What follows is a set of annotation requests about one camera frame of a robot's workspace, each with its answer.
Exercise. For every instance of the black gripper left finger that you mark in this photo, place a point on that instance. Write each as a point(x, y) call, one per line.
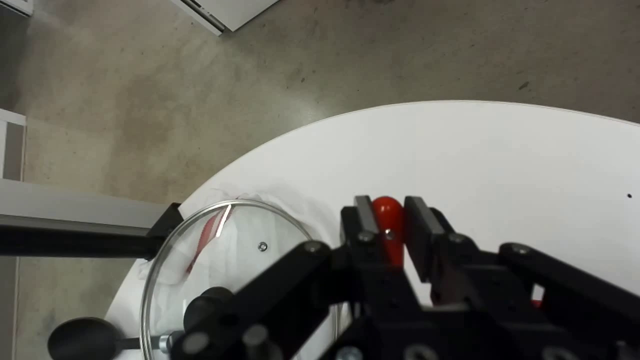
point(361, 266)

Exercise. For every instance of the black plastic serving spoon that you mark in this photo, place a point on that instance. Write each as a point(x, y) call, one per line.
point(82, 341)

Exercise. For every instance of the grey metal door frame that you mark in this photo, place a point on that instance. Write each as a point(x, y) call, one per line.
point(67, 206)

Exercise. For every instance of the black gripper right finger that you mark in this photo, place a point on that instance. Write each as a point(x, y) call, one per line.
point(466, 266)

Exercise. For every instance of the glass pot lid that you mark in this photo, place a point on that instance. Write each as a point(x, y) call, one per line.
point(266, 247)
point(132, 286)

